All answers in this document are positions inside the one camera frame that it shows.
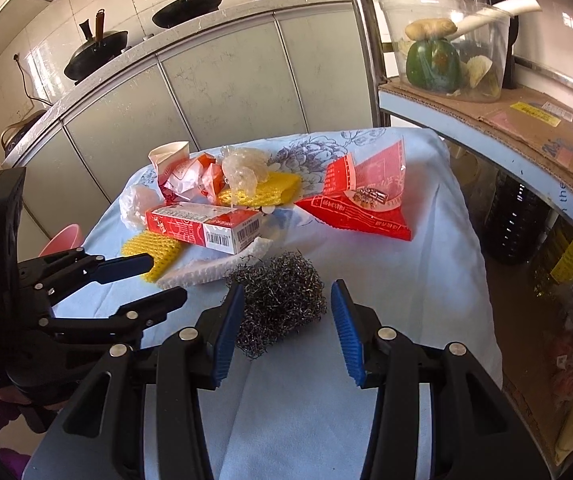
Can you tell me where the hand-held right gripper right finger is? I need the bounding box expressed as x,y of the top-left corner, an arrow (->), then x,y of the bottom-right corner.
330,280 -> 542,480

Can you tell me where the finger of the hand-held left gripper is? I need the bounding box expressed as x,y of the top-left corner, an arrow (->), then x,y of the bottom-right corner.
41,287 -> 188,347
19,249 -> 154,306

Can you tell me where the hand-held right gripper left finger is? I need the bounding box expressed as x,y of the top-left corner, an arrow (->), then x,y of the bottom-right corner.
61,282 -> 247,480

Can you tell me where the small yellow foam net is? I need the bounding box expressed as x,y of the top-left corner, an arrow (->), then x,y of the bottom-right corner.
121,230 -> 187,285

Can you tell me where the steel wool scourer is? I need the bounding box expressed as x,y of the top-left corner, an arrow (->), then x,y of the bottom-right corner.
225,252 -> 328,361

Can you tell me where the pink plastic bucket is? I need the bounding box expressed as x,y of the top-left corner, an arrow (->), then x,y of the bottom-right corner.
36,224 -> 84,258

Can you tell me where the large yellow foam net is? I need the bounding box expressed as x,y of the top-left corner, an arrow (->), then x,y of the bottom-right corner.
216,171 -> 303,208

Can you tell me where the white foam net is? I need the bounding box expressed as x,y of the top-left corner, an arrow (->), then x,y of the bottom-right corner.
156,237 -> 273,290

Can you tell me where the white plastic bag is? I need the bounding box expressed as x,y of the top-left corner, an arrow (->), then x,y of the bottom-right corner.
119,184 -> 160,233

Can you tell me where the red cardboard box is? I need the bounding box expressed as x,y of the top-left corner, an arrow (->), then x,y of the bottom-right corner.
145,203 -> 263,255

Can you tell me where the blue floral cloth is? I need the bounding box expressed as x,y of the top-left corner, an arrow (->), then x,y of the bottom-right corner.
21,127 -> 504,480

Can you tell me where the red and white wrapper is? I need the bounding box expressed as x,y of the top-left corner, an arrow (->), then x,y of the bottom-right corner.
159,155 -> 227,206

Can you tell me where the crumpled paper cup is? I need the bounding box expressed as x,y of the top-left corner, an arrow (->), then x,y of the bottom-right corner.
147,141 -> 190,171

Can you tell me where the red plastic packet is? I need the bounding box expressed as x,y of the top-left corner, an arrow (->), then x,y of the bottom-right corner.
293,141 -> 413,242

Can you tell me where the dark rice cooker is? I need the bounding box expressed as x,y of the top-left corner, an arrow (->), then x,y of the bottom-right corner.
0,109 -> 48,157

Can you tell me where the crumpled clear plastic wrap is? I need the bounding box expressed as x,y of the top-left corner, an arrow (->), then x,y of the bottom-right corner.
220,146 -> 272,196

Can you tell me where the dark oil bottle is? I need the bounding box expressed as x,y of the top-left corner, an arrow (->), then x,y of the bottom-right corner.
481,170 -> 552,265

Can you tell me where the kitchen counter cabinet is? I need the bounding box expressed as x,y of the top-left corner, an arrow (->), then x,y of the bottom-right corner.
1,0 -> 382,251

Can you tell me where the yellow label oil bottle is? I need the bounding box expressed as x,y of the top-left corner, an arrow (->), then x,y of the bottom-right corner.
533,217 -> 573,306

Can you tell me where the cardboard sheet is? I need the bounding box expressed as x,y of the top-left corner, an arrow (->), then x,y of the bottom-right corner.
380,80 -> 573,196

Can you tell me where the green pepper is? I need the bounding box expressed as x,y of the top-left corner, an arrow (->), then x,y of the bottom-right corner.
405,37 -> 462,93

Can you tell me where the cabbage piece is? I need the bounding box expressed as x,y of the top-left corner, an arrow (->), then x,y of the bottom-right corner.
463,55 -> 494,88

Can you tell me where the metal shelf rack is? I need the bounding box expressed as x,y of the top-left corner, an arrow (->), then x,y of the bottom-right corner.
341,0 -> 573,281

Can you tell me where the clear plastic container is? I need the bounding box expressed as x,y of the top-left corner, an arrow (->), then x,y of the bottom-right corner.
377,0 -> 512,103

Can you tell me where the potato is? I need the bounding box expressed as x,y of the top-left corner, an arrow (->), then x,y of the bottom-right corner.
405,18 -> 458,41

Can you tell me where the white radish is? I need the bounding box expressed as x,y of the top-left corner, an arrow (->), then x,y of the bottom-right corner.
453,0 -> 542,41

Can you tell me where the black wok with two handles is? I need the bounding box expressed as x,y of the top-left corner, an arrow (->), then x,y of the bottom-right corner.
63,9 -> 130,82

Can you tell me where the black power cord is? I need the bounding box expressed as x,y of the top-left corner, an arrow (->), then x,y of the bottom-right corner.
13,52 -> 37,111

